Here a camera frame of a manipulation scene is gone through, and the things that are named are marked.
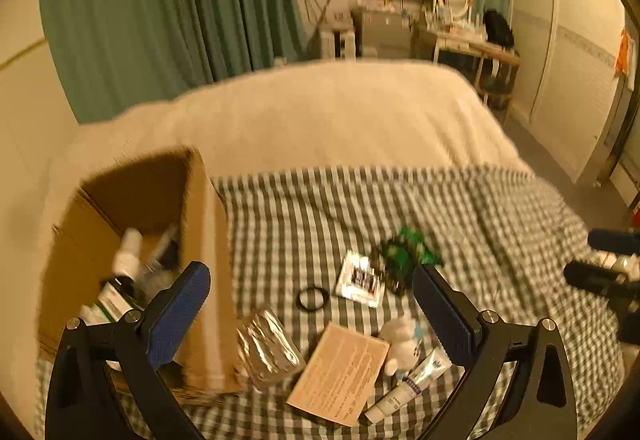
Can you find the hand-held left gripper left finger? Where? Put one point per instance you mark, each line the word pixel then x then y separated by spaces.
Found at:
pixel 180 315

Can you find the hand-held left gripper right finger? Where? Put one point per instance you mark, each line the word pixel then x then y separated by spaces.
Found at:
pixel 445 320

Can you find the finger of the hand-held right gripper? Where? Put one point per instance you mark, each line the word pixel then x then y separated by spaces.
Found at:
pixel 615 240
pixel 590 274

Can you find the small white object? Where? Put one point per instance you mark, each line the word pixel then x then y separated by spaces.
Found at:
pixel 622 262

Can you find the white green-striped medicine box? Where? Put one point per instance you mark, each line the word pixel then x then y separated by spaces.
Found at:
pixel 112 302

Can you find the brown cardboard box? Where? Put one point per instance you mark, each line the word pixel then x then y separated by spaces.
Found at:
pixel 205 240

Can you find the white plastic bottle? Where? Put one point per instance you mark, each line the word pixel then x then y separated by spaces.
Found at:
pixel 127 255

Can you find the small white toy figure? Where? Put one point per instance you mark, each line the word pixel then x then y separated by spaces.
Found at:
pixel 402 345

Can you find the green plastic packet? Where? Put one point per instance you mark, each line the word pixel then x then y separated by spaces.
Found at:
pixel 407 252

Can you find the white squeeze tube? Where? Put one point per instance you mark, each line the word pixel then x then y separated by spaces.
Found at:
pixel 405 387

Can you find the small white dark-printed packet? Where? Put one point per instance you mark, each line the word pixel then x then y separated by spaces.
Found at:
pixel 357 280

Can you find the silver crinkled plastic packet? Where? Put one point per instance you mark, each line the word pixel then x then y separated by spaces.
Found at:
pixel 270 350

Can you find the beige printed leaflet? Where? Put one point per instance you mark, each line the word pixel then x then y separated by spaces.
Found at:
pixel 340 375

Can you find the orange hanging item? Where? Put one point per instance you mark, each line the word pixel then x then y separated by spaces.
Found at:
pixel 626 53

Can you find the white wardrobe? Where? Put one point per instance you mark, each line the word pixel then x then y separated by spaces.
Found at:
pixel 560 60

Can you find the wooden dressing table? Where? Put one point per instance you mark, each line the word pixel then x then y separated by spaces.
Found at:
pixel 475 45

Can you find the beige fleece blanket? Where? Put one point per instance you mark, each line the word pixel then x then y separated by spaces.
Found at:
pixel 325 110

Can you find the black bag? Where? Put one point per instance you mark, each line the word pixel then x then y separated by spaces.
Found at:
pixel 499 28

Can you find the grey cabinet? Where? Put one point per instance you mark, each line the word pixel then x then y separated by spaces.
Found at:
pixel 382 33

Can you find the white shelf unit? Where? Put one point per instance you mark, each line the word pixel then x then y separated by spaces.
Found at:
pixel 337 40

